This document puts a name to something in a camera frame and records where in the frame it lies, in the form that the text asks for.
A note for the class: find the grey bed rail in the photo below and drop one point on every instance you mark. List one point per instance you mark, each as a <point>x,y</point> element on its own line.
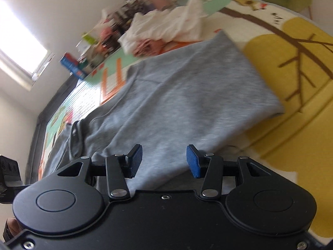
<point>39,125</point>

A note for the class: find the colourful foam play mat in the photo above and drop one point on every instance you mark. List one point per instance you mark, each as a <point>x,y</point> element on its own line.
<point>299,83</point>

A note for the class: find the grey sweatshirt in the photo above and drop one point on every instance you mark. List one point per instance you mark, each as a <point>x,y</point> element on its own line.
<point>182,96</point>

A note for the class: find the blue drink can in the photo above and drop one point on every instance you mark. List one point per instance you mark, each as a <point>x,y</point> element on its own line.
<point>72,66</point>

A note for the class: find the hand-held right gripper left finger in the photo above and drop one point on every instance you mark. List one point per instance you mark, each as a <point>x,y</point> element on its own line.
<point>135,161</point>

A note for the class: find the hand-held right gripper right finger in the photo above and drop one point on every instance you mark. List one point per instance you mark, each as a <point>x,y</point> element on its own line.
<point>193,161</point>

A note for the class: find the white printed baby clothes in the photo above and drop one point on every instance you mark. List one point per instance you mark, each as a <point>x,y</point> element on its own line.
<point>166,23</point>

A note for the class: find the pink ruffled cloth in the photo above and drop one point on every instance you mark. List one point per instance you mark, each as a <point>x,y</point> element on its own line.
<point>148,47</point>

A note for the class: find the window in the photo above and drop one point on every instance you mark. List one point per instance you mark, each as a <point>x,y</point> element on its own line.
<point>20,47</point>

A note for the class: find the pink pig toy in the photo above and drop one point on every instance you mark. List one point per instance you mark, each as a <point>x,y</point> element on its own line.
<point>107,34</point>

